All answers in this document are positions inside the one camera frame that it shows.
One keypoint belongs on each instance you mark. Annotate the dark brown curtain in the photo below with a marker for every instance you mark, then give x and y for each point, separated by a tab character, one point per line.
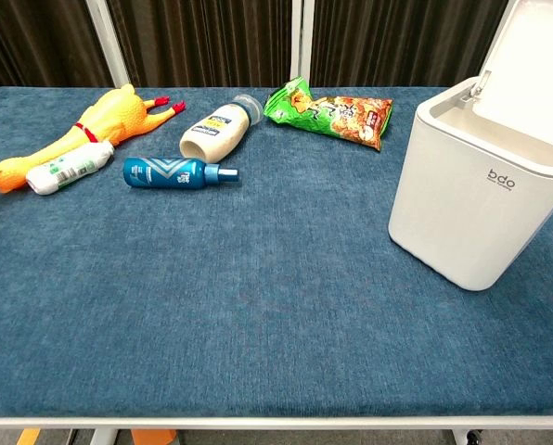
202	41

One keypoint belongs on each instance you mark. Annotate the blue table cloth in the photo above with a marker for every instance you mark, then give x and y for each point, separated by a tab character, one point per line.
239	287

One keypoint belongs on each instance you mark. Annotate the white table frame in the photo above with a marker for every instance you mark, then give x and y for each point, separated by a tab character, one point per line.
276	427

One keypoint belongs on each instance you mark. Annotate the blue spray bottle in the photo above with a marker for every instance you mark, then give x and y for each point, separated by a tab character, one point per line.
165	172

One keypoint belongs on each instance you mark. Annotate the white frame post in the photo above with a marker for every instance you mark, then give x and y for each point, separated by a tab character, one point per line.
301	41
110	41

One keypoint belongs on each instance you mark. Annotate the white plastic trash bin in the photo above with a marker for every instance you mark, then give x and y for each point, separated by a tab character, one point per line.
462	204

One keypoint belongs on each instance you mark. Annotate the green snack bag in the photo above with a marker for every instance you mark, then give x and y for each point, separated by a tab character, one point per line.
339	118

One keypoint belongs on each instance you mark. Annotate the white plastic bin lid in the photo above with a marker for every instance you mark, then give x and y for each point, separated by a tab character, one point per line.
524	79

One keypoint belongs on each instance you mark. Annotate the cream beverage bottle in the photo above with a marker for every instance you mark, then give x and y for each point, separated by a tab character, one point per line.
218	131

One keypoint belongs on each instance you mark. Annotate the orange floor object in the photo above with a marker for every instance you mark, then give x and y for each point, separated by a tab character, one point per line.
152	436

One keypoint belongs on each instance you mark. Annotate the white tube with green label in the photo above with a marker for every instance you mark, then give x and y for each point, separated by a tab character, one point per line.
70	168

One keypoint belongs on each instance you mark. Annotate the yellow rubber chicken toy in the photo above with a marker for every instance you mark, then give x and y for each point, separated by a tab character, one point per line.
111	115

